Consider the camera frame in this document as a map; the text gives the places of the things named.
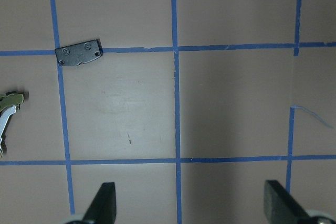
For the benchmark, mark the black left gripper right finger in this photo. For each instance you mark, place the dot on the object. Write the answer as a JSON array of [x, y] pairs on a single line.
[[280, 207]]

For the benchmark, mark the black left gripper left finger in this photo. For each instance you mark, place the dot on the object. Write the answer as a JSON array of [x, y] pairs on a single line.
[[103, 208]]

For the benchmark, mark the black brake pad plate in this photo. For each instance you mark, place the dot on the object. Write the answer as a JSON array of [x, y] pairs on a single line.
[[80, 53]]

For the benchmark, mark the green brake shoe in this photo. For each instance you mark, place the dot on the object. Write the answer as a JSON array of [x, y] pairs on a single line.
[[10, 104]]

